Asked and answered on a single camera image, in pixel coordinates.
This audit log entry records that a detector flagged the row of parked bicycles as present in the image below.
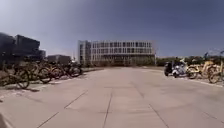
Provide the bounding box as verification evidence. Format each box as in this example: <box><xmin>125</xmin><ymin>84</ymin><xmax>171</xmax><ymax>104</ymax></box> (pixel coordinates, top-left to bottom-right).
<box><xmin>0</xmin><ymin>59</ymin><xmax>84</xmax><ymax>90</ymax></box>

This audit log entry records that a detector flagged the low grey building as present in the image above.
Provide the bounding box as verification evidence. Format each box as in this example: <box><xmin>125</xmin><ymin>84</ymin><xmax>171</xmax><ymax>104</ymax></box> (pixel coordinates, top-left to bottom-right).
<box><xmin>46</xmin><ymin>54</ymin><xmax>72</xmax><ymax>66</ymax></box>

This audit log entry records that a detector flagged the row of distant trees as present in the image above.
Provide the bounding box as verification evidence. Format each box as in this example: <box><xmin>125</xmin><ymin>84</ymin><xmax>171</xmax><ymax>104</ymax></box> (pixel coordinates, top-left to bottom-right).
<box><xmin>155</xmin><ymin>54</ymin><xmax>224</xmax><ymax>67</ymax></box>

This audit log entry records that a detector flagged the row of bushes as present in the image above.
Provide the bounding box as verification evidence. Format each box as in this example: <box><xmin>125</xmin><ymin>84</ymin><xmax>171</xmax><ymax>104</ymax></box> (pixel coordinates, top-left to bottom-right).
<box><xmin>81</xmin><ymin>58</ymin><xmax>158</xmax><ymax>67</ymax></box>

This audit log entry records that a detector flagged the dark scooter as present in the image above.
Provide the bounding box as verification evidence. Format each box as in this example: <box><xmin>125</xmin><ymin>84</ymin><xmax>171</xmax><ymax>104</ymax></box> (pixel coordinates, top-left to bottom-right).
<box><xmin>163</xmin><ymin>59</ymin><xmax>176</xmax><ymax>77</ymax></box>

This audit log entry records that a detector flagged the white building with window rows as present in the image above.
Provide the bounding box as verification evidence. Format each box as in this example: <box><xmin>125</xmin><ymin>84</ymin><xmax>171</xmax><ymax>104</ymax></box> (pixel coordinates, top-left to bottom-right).
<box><xmin>77</xmin><ymin>39</ymin><xmax>157</xmax><ymax>67</ymax></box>

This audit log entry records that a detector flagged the grey paved plaza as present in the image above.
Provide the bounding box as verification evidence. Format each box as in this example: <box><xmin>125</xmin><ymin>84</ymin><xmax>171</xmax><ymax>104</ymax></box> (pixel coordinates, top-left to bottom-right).
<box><xmin>0</xmin><ymin>66</ymin><xmax>224</xmax><ymax>128</ymax></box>

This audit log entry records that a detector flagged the dark building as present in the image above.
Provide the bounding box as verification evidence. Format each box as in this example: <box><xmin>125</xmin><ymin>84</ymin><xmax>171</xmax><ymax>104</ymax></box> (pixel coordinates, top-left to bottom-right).
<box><xmin>0</xmin><ymin>32</ymin><xmax>47</xmax><ymax>64</ymax></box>

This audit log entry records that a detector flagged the white scooter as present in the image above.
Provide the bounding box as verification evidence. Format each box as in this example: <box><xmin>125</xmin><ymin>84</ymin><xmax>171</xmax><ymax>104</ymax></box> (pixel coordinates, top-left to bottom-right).
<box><xmin>171</xmin><ymin>59</ymin><xmax>190</xmax><ymax>79</ymax></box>

